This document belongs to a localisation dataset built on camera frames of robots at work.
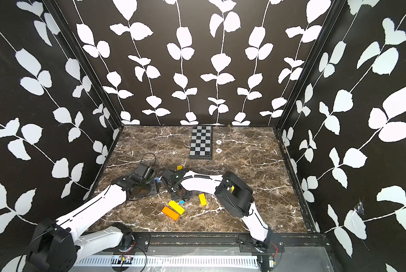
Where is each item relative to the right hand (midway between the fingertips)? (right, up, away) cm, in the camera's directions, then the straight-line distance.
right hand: (177, 196), depth 87 cm
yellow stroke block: (-1, +13, +11) cm, 17 cm away
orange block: (-2, -7, -5) cm, 9 cm away
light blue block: (-4, +12, -18) cm, 22 cm away
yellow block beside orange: (0, -4, -3) cm, 5 cm away
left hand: (-10, +6, -2) cm, 12 cm away
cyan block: (+3, -2, -1) cm, 4 cm away
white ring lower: (+23, +23, +20) cm, 38 cm away
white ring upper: (+23, +29, +25) cm, 44 cm away
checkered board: (+12, +25, +18) cm, 33 cm away
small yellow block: (+14, -2, +1) cm, 14 cm away
